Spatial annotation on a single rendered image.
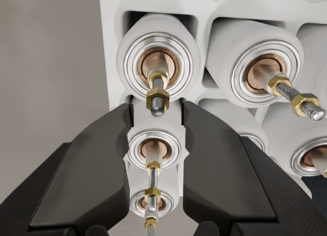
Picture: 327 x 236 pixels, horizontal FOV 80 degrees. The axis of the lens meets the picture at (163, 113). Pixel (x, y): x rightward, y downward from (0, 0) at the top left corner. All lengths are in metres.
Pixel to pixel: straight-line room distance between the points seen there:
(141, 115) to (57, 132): 0.40
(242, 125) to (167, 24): 0.16
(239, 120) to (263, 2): 0.15
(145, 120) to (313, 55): 0.23
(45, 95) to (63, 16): 0.20
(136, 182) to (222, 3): 0.29
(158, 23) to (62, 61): 0.35
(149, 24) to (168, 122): 0.12
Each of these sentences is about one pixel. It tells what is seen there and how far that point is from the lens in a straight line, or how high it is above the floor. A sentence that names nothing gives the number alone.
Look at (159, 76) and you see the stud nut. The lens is 0.18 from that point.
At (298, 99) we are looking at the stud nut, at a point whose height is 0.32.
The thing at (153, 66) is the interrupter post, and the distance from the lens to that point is 0.19.
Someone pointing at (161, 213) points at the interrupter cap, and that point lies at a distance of 0.39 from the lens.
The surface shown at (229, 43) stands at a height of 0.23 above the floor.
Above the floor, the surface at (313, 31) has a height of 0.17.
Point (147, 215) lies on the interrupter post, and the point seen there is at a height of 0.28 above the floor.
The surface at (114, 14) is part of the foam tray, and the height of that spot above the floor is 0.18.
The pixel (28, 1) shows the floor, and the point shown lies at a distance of 0.53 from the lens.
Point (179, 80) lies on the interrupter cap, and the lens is 0.22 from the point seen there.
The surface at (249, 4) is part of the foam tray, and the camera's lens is 0.30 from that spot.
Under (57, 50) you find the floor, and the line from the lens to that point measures 0.53.
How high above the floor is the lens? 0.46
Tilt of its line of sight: 59 degrees down
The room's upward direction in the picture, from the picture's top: 178 degrees clockwise
